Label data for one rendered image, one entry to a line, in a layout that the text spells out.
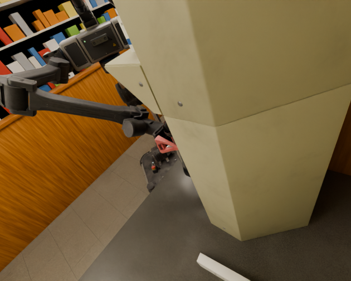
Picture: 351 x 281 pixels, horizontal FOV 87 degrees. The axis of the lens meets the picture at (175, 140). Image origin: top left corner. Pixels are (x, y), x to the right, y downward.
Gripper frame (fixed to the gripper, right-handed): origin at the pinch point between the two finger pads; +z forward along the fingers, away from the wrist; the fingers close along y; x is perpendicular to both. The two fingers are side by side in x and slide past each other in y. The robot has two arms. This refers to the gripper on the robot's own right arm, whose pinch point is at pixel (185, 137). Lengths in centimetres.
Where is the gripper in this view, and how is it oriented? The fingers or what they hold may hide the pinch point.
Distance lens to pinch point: 60.1
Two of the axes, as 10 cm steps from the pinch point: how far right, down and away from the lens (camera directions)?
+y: 5.8, -6.6, 4.7
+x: 2.7, 7.0, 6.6
